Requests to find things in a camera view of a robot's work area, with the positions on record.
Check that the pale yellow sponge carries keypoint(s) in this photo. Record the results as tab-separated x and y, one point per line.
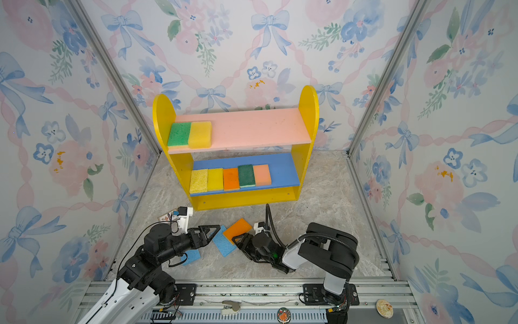
239	228

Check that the small playing card box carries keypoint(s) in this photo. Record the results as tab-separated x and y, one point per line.
169	217

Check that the pink upper shelf board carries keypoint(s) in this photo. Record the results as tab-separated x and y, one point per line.
238	131

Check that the porous yellow sponge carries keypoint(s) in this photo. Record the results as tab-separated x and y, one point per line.
199	181

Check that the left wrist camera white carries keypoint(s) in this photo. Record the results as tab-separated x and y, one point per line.
181	219

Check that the light blue sponge left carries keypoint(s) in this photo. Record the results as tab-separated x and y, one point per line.
190	257

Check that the round beige disc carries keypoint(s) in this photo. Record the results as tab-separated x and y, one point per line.
384	309

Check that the light blue sponge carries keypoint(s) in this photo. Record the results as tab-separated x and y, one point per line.
190	257
224	245

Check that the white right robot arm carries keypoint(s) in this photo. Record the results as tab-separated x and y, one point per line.
331	250

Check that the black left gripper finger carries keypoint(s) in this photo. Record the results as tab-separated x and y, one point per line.
203	242
208	232

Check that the orange scrub sponge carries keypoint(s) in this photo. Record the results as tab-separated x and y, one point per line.
231	179

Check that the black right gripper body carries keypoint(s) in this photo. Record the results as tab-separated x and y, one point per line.
270	262

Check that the beige clip on rail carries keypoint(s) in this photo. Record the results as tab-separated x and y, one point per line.
230	308

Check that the yellow scrub sponge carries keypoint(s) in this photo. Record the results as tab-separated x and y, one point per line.
215	180

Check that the bright green scrub sponge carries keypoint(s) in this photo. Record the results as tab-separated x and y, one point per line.
179	135

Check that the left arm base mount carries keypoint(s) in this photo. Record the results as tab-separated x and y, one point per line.
178	294

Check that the light blue sponge right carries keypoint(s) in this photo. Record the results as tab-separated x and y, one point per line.
224	245

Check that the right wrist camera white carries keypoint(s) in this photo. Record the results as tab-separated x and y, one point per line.
260	227

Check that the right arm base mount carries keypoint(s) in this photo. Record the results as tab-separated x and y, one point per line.
316	295

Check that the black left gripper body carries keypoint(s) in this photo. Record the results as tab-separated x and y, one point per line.
181	244

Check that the dark green scrub sponge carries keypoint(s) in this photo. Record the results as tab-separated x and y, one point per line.
246	176

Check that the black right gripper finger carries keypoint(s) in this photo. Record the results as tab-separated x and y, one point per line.
243	239
247	249

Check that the pink orange sponge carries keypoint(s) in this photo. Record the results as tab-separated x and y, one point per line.
262	175

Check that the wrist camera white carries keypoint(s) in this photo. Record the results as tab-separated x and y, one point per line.
260	227
181	219

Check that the round sticker badge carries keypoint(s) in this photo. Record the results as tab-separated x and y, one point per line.
283	315

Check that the yellow shelf unit frame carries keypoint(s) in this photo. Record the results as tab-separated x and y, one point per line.
182	161

